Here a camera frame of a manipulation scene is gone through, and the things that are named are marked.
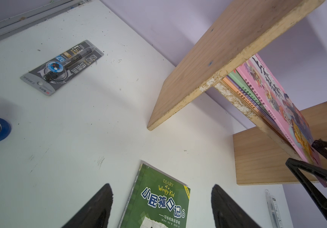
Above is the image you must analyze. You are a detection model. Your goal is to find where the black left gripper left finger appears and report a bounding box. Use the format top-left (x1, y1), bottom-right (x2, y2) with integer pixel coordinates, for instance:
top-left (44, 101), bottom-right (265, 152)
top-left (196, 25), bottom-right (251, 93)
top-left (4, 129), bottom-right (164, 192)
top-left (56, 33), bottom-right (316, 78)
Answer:
top-left (62, 183), bottom-right (113, 228)

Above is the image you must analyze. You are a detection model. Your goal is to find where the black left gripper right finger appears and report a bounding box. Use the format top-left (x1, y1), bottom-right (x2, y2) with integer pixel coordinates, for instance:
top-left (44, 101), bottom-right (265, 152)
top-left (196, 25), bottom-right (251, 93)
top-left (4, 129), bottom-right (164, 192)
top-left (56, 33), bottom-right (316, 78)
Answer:
top-left (211, 184), bottom-right (260, 228)

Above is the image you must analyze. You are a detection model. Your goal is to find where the pink Chinese comic book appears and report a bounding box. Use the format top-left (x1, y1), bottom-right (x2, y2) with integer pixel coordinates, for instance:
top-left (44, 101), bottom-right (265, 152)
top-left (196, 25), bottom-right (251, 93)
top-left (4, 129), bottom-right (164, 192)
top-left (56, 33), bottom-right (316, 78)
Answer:
top-left (235, 53), bottom-right (327, 188)

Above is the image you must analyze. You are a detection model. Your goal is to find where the green pink bottom comic book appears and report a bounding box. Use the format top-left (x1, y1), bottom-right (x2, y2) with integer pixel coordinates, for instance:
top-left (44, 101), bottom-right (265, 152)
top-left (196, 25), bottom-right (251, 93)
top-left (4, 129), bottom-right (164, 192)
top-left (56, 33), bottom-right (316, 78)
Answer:
top-left (227, 70), bottom-right (282, 135)

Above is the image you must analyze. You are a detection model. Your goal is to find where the orange Chinese comic book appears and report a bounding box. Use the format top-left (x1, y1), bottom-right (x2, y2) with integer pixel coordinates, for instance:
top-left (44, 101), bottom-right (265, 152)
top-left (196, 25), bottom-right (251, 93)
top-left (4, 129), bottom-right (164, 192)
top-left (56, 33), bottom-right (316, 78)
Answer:
top-left (220, 80), bottom-right (278, 133)

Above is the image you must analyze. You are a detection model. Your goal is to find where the purple cartoon comic book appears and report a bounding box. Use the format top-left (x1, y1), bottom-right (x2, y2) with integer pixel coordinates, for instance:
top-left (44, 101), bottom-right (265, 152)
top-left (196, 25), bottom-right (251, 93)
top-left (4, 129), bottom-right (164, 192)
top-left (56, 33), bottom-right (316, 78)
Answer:
top-left (223, 77), bottom-right (281, 134)

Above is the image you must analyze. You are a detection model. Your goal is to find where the green wimpy kid book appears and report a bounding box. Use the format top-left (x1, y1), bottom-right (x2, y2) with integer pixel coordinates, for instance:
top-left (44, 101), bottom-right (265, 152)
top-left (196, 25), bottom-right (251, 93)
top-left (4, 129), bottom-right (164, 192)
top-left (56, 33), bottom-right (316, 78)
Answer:
top-left (118, 161), bottom-right (191, 228)

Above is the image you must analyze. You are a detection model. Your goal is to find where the grey metal ruler strip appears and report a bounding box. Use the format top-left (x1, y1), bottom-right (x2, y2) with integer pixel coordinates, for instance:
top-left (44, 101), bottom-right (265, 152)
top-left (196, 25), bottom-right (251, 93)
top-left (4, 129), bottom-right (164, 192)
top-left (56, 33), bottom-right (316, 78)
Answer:
top-left (20, 40), bottom-right (104, 97)

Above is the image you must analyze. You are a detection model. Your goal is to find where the wooden two-tier bookshelf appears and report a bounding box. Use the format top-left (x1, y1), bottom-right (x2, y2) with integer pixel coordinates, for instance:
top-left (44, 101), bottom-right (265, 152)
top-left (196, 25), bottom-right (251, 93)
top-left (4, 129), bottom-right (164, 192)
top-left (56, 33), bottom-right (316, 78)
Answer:
top-left (147, 1), bottom-right (327, 185)

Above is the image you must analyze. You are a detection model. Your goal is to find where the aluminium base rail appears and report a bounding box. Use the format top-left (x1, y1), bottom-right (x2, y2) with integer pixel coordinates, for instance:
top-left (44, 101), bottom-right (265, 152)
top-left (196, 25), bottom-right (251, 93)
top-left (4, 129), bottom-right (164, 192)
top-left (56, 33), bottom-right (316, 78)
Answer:
top-left (0, 0), bottom-right (89, 41)

